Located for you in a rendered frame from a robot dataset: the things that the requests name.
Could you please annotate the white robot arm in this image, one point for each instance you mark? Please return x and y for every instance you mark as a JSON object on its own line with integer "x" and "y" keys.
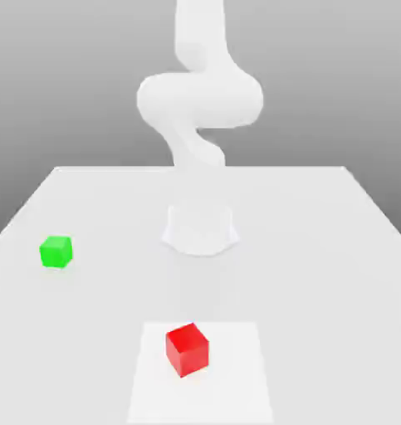
{"x": 200, "y": 99}

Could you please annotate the small red cube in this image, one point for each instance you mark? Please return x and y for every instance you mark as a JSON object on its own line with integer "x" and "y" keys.
{"x": 186, "y": 350}

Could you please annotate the small green cube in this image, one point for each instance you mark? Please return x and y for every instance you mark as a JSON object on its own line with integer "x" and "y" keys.
{"x": 56, "y": 251}

